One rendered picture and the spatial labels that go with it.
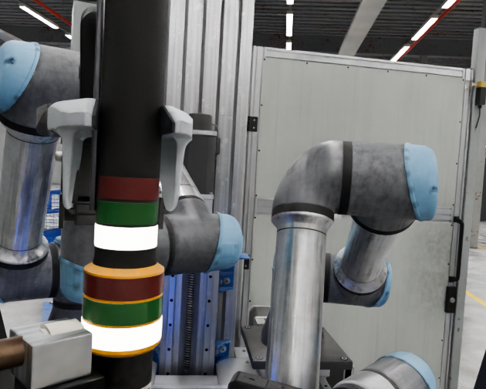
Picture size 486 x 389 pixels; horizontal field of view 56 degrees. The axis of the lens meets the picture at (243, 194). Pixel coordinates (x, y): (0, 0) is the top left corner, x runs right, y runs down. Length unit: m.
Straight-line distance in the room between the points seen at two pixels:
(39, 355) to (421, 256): 2.28
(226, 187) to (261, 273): 1.01
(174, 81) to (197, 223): 0.69
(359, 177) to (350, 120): 1.56
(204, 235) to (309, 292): 0.18
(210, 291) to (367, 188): 0.57
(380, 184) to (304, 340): 0.24
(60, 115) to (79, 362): 0.12
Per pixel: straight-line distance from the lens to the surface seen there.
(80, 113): 0.24
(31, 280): 1.03
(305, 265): 0.66
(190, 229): 0.56
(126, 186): 0.24
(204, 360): 1.20
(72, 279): 0.53
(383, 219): 0.74
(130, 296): 0.25
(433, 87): 2.46
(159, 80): 0.26
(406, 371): 0.63
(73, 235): 0.52
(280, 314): 0.66
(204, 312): 1.17
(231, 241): 0.58
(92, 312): 0.26
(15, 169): 0.89
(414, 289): 2.47
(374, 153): 0.71
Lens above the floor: 1.44
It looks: 3 degrees down
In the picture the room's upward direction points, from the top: 3 degrees clockwise
